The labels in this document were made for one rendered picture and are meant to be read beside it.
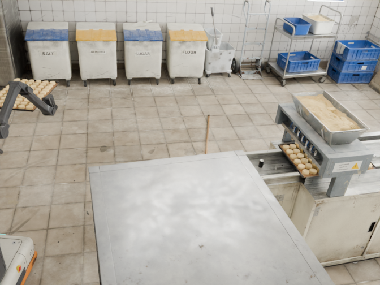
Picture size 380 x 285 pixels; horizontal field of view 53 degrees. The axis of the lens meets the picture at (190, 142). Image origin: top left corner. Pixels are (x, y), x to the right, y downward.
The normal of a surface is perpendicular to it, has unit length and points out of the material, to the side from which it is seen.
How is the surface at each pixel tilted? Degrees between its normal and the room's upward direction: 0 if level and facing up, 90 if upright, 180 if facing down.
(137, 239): 0
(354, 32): 90
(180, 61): 92
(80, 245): 0
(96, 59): 92
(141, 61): 90
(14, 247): 1
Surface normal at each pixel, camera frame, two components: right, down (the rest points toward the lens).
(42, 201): 0.07, -0.83
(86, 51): 0.17, 0.57
